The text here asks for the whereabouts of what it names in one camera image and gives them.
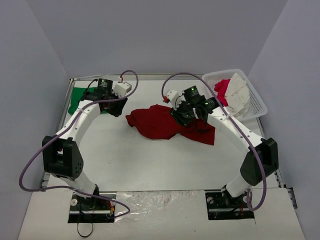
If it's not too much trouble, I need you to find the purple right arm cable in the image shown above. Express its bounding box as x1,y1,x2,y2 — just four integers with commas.
161,72,267,212

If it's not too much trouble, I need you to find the white plastic laundry basket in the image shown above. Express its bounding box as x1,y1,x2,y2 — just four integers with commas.
202,69,268,122

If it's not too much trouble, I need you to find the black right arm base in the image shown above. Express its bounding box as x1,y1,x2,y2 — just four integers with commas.
205,190,255,221

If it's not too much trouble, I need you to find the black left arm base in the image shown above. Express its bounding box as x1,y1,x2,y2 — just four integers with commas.
67,193,116,224

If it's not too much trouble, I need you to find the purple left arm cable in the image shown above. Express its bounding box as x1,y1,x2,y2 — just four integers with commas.
19,69,140,218

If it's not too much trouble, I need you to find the pink t shirt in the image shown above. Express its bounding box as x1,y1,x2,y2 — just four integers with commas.
214,78,231,107

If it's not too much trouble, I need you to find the thin black cable loop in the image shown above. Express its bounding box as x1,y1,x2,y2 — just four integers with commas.
76,219,94,238

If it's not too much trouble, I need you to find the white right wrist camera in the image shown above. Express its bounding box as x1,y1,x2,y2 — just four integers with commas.
164,90,186,110

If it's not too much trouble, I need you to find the cream white t shirt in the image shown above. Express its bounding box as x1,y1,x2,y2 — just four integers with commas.
224,73,250,118

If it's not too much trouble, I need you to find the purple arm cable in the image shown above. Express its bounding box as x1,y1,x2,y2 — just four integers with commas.
19,69,140,218
161,72,267,212

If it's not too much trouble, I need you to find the white foam front board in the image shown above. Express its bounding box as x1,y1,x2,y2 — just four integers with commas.
19,188,304,240

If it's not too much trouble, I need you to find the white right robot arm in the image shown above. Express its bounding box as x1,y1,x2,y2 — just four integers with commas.
164,86,279,207

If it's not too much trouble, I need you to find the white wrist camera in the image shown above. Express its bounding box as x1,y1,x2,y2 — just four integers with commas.
113,82,132,98
164,90,186,110

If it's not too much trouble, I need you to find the folded green t shirt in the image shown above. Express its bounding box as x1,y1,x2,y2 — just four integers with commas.
67,87,86,116

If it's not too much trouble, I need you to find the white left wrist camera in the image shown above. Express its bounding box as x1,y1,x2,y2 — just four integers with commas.
113,82,132,98

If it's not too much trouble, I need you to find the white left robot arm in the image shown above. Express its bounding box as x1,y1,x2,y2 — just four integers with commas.
42,78,132,209

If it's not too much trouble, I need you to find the dark red t shirt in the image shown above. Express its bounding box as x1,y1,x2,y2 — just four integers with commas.
125,104,215,146

